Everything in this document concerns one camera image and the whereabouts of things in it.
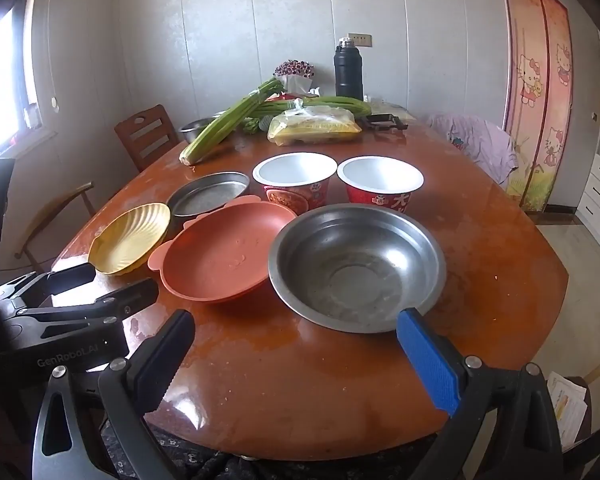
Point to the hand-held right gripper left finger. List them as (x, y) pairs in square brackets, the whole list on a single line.
[(162, 355)]

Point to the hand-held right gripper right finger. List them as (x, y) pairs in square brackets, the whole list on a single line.
[(427, 360)]

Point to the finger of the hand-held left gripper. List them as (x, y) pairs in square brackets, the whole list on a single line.
[(130, 300), (72, 278)]

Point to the yellow shell-shaped plate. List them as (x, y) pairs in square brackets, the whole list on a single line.
[(130, 240)]

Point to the orange plastic plate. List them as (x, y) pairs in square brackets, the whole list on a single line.
[(220, 260)]

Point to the large steel bowl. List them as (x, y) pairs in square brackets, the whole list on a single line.
[(360, 270)]

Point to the round steel pan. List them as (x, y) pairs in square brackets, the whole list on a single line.
[(205, 200)]

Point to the red noodle bowl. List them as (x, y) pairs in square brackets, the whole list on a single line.
[(380, 175)]

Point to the noodle bowl with food picture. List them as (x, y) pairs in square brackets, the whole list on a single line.
[(295, 170)]

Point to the light wooden armchair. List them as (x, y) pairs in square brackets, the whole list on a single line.
[(55, 205)]

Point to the stack of papers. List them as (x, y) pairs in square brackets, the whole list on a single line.
[(567, 405)]

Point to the brown wooden chair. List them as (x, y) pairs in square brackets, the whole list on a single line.
[(147, 135)]

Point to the small glass jar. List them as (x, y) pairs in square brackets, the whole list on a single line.
[(30, 116)]

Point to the small steel bowl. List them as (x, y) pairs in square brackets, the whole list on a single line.
[(195, 127)]

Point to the long celery bunch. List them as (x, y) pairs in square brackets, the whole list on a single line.
[(225, 125)]

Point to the window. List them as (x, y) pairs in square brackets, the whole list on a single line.
[(0, 85)]

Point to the broccoli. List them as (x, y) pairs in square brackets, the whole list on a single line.
[(255, 125)]

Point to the purple cloth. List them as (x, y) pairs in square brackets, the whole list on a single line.
[(475, 145)]

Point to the black peeler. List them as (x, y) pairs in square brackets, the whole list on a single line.
[(385, 122)]

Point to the bag of yellow noodles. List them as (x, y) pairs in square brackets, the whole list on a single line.
[(315, 127)]

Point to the red packet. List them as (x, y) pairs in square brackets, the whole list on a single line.
[(290, 95)]

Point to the pink cartoon door curtain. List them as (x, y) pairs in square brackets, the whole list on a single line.
[(535, 85)]

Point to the black thermos bottle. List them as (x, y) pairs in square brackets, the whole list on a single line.
[(348, 75)]

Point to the wall socket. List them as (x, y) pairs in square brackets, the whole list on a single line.
[(359, 39)]

